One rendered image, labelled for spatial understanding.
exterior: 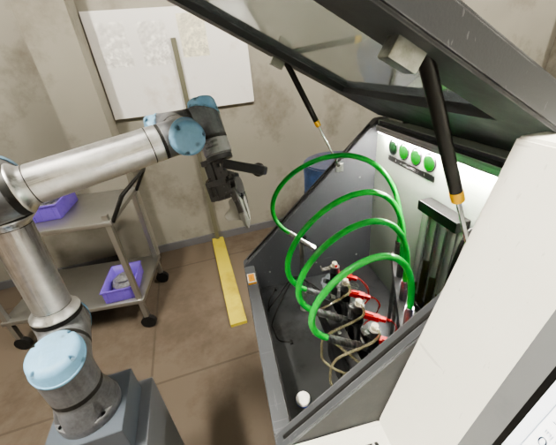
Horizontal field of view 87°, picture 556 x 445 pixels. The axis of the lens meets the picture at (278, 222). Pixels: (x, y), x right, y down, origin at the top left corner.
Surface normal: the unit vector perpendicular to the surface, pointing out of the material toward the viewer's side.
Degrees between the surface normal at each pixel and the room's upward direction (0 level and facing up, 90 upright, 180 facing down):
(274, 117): 90
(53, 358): 7
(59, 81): 90
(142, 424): 0
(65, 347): 7
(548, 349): 76
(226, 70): 90
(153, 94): 90
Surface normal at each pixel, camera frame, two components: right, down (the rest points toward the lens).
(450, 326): -0.97, -0.04
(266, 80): 0.29, 0.44
